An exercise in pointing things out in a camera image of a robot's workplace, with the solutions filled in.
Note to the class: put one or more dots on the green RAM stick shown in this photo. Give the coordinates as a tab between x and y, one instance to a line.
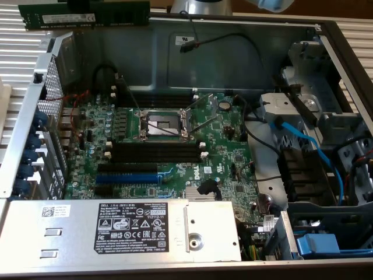
122	16

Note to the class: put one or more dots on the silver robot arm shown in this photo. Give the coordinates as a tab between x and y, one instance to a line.
204	6

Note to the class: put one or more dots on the black RAM slot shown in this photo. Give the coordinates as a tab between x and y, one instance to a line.
157	146
121	92
157	157
125	102

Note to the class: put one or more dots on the thin metal locking lever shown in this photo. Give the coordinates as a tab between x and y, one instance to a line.
132	94

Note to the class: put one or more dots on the white parts rack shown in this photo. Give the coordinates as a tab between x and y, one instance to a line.
5	91

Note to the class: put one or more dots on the blue plastic card clip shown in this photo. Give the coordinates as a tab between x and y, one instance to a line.
26	171
35	142
30	156
40	119
21	186

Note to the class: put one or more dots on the CPU socket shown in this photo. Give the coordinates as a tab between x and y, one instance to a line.
144	125

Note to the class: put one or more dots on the metal socket cover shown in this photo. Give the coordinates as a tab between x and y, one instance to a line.
205	103

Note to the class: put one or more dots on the grey metal PC case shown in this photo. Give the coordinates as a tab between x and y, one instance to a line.
227	73

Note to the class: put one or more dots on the long black expansion slot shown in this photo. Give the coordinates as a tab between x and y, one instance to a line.
128	167

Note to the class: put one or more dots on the round coin battery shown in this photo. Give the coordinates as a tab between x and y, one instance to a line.
223	105

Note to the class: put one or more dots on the blue expansion slot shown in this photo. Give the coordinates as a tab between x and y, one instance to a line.
128	178

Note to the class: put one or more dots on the short black expansion slot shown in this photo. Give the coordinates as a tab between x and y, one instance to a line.
103	190

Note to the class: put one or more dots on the green Dell motherboard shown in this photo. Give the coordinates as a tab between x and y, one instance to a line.
221	151

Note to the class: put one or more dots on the silver finned chipset heatsink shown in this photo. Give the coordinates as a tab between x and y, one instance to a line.
190	194

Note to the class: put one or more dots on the black plastic cap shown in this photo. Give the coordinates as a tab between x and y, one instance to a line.
207	186

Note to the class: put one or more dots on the silver power supply unit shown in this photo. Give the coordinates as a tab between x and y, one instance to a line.
73	233

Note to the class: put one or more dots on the grey metal disk bay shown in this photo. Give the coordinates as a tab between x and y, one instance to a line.
329	122

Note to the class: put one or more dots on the white barcode tag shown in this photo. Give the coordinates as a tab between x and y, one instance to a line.
268	222

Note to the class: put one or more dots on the blue plastic drive latch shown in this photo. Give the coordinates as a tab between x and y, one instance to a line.
317	243

